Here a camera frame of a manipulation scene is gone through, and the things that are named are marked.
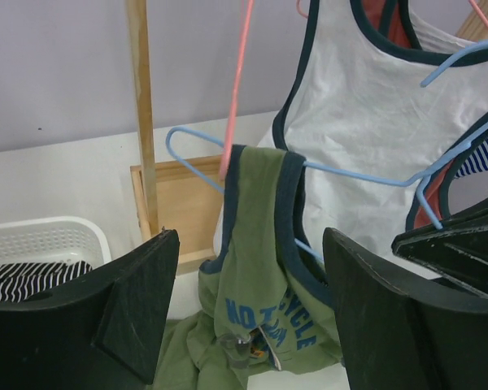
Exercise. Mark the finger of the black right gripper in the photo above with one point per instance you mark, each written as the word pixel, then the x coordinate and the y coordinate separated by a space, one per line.
pixel 475 217
pixel 457 252

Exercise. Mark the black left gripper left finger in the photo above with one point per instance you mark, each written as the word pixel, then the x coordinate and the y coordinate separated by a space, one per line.
pixel 102 330

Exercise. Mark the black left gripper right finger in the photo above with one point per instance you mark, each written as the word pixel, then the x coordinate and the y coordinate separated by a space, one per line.
pixel 401 331

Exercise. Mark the blue hanger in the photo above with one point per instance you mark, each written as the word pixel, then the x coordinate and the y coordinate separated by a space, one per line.
pixel 423 177

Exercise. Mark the green tank top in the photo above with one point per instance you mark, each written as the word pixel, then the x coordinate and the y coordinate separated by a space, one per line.
pixel 265 303

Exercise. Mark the white tank top navy trim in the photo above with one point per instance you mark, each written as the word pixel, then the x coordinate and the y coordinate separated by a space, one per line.
pixel 357 105

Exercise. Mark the red tank top navy trim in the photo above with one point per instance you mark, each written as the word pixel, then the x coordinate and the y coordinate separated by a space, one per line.
pixel 392 20

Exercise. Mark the pink hanger with white top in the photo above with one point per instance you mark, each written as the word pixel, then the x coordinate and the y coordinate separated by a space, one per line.
pixel 301 10

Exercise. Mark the pink hanger empty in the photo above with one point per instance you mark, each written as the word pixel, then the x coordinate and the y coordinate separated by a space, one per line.
pixel 231 121

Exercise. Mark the white plastic basket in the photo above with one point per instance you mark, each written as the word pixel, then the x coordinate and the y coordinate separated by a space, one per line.
pixel 57 239

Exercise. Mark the black white striped garment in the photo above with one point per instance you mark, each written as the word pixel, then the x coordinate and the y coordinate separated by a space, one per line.
pixel 19 281

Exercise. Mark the wooden clothes rack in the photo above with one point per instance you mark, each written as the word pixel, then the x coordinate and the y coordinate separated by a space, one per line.
pixel 196 208

